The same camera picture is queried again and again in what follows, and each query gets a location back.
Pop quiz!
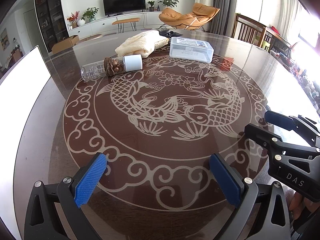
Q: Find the pile of colourful clutter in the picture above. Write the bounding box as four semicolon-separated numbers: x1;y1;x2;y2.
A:
270;50;320;105

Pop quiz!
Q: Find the white container with cork bottom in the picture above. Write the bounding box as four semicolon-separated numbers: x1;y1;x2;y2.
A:
0;45;52;98

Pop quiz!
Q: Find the clear plastic box with label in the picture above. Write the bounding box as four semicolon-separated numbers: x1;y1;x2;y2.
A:
169;36;215;63

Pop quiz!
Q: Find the black mesh hair accessory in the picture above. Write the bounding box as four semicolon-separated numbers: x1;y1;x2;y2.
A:
158;28;184;37

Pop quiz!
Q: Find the leafy green potted plant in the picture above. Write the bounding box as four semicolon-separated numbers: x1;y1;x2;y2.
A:
80;7;99;22

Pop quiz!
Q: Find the grey curtain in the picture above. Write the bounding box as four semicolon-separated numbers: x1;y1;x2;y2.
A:
211;0;237;34

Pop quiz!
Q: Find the broad-leaf green potted plant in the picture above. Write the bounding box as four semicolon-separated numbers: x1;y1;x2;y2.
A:
157;0;179;8

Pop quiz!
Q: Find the cream knitted cloth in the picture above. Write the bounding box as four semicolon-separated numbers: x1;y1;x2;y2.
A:
115;30;170;57

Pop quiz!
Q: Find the glass bottle with white cap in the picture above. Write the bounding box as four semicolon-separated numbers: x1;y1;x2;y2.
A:
80;54;143;82

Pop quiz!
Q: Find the white television cabinet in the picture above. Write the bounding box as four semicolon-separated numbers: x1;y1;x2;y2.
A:
67;11;165;39

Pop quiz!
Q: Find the dark wooden slatted chair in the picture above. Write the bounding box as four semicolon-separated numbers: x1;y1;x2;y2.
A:
260;26;292;53
231;13;267;47

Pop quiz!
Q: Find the person's right hand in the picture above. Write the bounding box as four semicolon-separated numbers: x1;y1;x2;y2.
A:
289;191;313;214

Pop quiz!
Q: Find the dining table with chairs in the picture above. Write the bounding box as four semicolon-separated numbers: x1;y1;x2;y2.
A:
5;44;24;65

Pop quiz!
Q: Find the dark glass display cabinet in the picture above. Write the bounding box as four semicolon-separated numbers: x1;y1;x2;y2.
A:
34;0;69;53

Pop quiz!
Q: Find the red flower bouquet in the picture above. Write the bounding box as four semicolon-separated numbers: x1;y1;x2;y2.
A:
67;11;80;28

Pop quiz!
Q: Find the cardboard box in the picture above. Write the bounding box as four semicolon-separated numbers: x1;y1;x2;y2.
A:
51;35;80;54

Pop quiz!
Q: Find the wooden bench with metal legs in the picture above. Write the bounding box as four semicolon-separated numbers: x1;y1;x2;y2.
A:
112;17;141;33

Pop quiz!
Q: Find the orange lounge rocking chair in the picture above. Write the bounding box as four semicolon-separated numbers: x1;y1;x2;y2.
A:
159;2;220;32

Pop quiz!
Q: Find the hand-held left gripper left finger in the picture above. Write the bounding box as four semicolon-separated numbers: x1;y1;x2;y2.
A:
24;152;108;240

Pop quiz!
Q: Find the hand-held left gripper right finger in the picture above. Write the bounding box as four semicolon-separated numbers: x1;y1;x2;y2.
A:
209;153;292;240

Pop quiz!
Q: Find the black flat television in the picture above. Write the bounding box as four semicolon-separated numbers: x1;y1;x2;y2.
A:
103;0;146;16

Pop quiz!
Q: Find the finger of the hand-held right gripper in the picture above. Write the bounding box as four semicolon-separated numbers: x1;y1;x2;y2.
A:
244;123;320;157
264;110;320;147

